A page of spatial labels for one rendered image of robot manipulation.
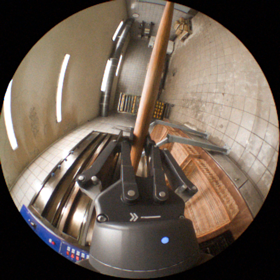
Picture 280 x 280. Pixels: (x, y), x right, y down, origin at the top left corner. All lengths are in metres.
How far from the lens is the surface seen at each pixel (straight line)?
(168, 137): 0.61
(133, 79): 5.30
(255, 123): 1.27
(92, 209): 0.67
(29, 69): 1.52
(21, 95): 1.44
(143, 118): 0.16
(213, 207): 0.76
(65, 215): 0.90
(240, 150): 1.26
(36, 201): 1.15
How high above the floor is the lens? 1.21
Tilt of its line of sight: 6 degrees down
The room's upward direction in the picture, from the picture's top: 80 degrees counter-clockwise
